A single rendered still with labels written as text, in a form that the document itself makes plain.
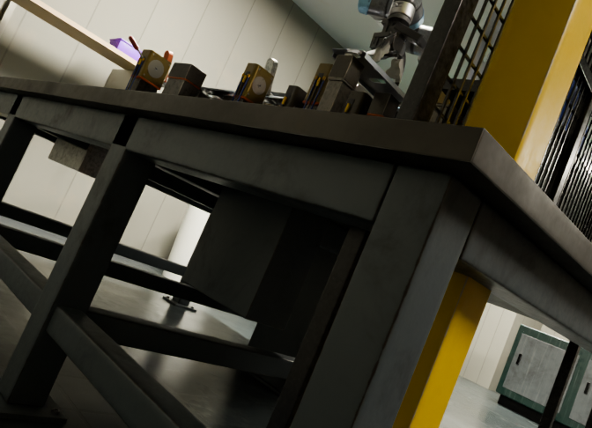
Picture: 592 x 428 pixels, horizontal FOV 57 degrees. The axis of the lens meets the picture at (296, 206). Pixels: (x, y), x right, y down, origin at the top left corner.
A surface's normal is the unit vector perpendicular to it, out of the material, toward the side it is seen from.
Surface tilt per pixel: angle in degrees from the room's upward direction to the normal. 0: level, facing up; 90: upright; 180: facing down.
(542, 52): 90
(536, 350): 90
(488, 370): 90
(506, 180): 90
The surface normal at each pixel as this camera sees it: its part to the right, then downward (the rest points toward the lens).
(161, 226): 0.65, 0.20
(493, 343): -0.65, -0.35
